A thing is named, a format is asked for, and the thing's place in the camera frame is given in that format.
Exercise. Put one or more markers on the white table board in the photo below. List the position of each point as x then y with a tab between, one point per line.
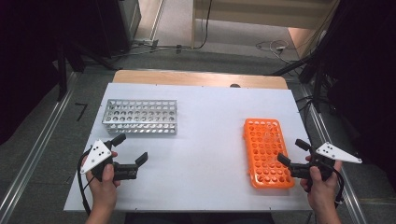
202	155

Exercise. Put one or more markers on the person's left hand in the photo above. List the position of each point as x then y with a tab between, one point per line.
104	189

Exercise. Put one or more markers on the dark curtain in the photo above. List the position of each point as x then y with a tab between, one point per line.
367	77
25	62

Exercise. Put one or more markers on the black metal stand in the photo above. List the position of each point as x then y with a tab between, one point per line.
317	84
62	77

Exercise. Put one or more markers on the metal test tube rack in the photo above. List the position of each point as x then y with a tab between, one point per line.
140	112

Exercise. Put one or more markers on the person's right hand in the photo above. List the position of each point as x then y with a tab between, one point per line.
322	193

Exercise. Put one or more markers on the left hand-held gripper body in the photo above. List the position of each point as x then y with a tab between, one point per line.
96	155

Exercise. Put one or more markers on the dark grey cabinet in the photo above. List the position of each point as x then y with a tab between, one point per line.
115	25

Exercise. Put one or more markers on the wooden table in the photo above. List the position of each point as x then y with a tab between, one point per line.
193	77

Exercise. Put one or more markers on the metal floor strip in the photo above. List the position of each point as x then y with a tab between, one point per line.
157	21

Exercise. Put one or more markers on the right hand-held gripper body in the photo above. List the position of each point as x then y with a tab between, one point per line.
333	152

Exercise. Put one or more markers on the orange test tube rack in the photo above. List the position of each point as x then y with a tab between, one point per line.
258	174

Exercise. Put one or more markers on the light wooden shelf unit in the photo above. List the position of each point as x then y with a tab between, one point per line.
255	15

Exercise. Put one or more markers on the metal floor rail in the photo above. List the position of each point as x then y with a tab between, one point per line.
31	155
322	129

